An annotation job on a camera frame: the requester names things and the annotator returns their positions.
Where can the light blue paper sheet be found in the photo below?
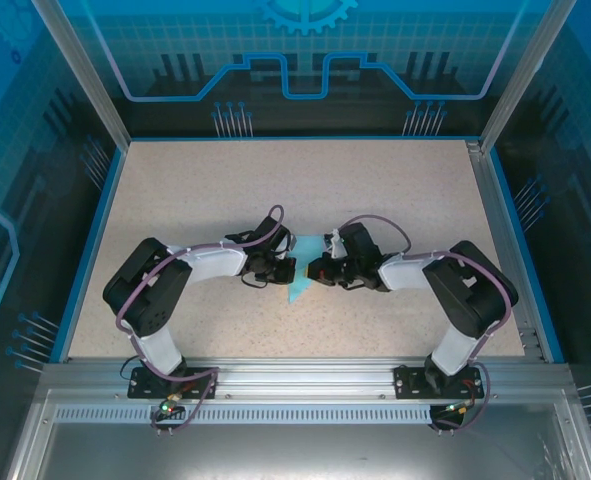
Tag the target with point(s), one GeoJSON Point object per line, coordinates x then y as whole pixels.
{"type": "Point", "coordinates": [299, 287]}

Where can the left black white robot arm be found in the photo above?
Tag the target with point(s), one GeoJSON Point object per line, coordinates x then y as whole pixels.
{"type": "Point", "coordinates": [150, 295]}

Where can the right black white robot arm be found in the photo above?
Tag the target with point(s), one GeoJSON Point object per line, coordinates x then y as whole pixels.
{"type": "Point", "coordinates": [470, 295]}

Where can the blue table edge strip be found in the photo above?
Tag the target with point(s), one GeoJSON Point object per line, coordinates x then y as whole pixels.
{"type": "Point", "coordinates": [509, 200]}
{"type": "Point", "coordinates": [95, 250]}

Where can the steel front tray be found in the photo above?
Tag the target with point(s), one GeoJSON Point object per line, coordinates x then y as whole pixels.
{"type": "Point", "coordinates": [300, 450]}

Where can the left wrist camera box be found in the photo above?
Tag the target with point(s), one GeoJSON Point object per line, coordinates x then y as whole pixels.
{"type": "Point", "coordinates": [291, 241]}

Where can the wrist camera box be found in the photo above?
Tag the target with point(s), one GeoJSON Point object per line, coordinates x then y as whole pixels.
{"type": "Point", "coordinates": [291, 241]}
{"type": "Point", "coordinates": [334, 242]}

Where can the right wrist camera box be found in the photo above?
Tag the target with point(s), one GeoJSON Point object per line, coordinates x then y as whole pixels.
{"type": "Point", "coordinates": [334, 242]}

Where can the aluminium mounting rail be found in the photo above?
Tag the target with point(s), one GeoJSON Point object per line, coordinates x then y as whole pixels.
{"type": "Point", "coordinates": [300, 375]}

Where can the aluminium side rail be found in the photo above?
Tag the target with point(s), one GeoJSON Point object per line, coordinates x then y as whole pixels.
{"type": "Point", "coordinates": [494, 200]}

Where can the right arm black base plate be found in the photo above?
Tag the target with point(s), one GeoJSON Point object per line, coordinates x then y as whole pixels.
{"type": "Point", "coordinates": [410, 382]}

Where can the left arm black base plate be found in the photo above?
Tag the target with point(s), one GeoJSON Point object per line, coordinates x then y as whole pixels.
{"type": "Point", "coordinates": [142, 386]}

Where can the aluminium frame post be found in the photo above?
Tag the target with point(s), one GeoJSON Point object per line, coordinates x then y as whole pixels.
{"type": "Point", "coordinates": [524, 75]}
{"type": "Point", "coordinates": [86, 75]}

